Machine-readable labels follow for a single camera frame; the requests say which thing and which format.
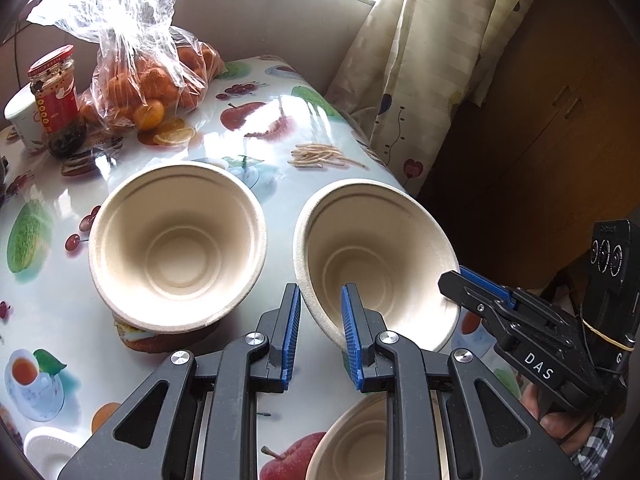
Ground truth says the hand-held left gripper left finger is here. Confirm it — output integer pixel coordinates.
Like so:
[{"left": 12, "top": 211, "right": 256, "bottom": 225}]
[{"left": 57, "top": 282, "right": 302, "bottom": 480}]

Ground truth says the red label sauce jar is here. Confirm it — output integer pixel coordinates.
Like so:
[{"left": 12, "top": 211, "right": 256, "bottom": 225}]
[{"left": 27, "top": 45, "right": 88, "bottom": 158}]

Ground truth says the plastic bag of oranges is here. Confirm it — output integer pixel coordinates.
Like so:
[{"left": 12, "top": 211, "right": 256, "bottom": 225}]
[{"left": 25, "top": 0, "right": 226, "bottom": 133}]

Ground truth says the brown wooden cabinet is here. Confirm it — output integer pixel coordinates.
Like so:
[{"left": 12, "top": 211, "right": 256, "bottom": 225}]
[{"left": 415, "top": 0, "right": 640, "bottom": 311}]

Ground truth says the person's right forearm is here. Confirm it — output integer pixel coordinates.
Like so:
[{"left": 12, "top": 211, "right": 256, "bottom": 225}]
[{"left": 565, "top": 415, "right": 621, "bottom": 471}]

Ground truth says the person's right hand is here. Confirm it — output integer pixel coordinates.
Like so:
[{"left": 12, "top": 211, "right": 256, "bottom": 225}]
[{"left": 520, "top": 380, "right": 608, "bottom": 453}]

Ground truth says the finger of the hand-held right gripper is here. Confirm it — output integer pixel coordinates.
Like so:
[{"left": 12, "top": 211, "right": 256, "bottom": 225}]
[
  {"left": 459, "top": 266, "right": 576, "bottom": 332},
  {"left": 438, "top": 269, "right": 531, "bottom": 335}
]

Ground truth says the fruit printed tablecloth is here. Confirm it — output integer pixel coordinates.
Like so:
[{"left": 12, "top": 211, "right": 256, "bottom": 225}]
[{"left": 0, "top": 55, "right": 526, "bottom": 480}]

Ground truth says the white paper plate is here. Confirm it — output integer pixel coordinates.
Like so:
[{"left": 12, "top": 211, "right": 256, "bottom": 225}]
[{"left": 23, "top": 427, "right": 83, "bottom": 480}]

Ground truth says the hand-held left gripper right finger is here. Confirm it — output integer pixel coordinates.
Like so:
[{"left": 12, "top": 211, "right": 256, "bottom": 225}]
[{"left": 340, "top": 284, "right": 583, "bottom": 480}]

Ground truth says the cream patterned curtain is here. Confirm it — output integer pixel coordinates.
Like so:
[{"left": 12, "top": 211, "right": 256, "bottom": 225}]
[{"left": 325, "top": 0, "right": 551, "bottom": 196}]

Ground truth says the white plastic tub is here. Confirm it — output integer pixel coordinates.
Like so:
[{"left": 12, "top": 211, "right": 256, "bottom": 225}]
[{"left": 4, "top": 84, "right": 46, "bottom": 153}]

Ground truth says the beige paper bowl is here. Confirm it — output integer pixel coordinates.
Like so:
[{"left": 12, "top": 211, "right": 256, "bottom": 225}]
[
  {"left": 305, "top": 392, "right": 451, "bottom": 480},
  {"left": 293, "top": 179, "right": 462, "bottom": 353},
  {"left": 88, "top": 162, "right": 267, "bottom": 333}
]

